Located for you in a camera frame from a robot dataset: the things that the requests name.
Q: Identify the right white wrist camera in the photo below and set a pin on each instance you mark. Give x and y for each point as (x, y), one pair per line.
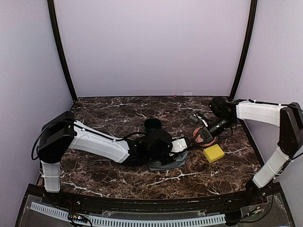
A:
(198, 119)

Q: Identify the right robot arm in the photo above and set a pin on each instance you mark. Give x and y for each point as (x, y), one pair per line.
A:
(283, 122)

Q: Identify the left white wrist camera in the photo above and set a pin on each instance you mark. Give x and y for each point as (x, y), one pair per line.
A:
(180, 145)

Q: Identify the yellow sponge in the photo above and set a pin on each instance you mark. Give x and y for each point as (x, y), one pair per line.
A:
(213, 153)

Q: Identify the grey zipper pouch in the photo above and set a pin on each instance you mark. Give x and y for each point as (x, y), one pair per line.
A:
(157, 166)

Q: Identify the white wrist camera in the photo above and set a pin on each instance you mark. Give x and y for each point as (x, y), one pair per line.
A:
(198, 119)
(180, 145)

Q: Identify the dark green mug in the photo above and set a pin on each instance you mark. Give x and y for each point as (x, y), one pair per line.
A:
(152, 126)

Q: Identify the black frame post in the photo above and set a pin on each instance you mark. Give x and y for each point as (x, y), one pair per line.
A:
(245, 48)
(60, 50)

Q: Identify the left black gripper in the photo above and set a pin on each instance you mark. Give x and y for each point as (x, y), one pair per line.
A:
(169, 160)

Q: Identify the left black frame post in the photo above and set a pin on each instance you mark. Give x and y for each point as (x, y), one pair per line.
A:
(60, 50)

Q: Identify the white slotted cable duct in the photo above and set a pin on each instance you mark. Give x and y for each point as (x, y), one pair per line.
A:
(122, 219)

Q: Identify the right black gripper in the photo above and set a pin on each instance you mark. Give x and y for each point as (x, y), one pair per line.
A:
(207, 135)

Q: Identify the black front table rail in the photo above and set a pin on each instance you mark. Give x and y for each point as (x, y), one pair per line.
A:
(96, 204)

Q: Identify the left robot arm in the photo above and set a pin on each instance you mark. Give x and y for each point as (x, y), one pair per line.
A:
(64, 132)

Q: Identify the right black frame post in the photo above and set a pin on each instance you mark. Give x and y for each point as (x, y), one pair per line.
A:
(245, 48)

